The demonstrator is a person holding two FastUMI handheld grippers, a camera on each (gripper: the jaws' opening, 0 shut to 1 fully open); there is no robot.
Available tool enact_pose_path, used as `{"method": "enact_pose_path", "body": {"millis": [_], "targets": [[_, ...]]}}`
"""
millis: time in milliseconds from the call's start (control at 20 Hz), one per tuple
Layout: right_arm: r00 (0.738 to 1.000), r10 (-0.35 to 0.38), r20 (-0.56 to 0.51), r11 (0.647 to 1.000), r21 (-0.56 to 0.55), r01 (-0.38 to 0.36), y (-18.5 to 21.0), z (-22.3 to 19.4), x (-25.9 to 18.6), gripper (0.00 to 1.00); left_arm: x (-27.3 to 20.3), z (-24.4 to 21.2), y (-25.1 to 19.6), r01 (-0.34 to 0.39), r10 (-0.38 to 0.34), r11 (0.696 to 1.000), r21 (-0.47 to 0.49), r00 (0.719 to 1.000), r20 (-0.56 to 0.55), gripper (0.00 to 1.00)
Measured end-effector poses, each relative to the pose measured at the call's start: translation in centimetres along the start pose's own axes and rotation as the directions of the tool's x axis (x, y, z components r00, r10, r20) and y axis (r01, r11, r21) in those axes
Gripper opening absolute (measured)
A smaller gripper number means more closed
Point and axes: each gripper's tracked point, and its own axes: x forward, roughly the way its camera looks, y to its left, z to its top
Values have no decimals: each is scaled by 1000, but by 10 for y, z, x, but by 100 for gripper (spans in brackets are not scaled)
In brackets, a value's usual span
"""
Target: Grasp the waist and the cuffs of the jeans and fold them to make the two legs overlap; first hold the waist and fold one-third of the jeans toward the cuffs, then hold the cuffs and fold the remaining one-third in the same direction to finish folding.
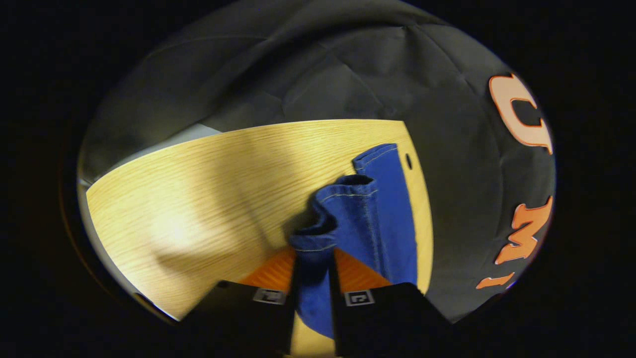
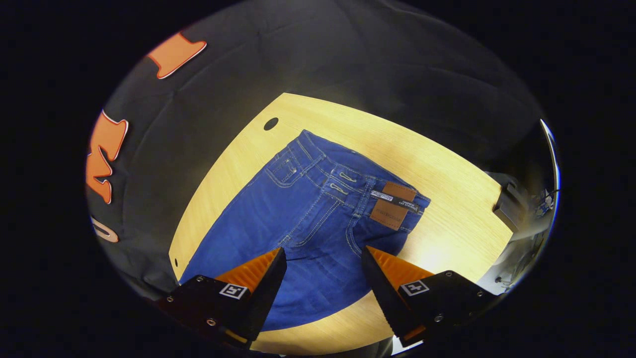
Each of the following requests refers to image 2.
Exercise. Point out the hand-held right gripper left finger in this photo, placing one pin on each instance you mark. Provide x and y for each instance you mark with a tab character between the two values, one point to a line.
263	298

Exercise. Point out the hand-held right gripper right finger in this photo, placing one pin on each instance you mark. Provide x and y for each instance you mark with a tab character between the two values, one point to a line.
385	293

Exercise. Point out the blue jeans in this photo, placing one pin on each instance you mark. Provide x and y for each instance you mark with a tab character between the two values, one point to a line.
298	209

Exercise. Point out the dark grey box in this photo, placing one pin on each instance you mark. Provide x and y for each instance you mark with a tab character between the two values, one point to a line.
507	209

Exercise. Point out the black backdrop cloth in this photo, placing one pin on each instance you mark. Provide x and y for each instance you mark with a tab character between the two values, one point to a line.
298	49

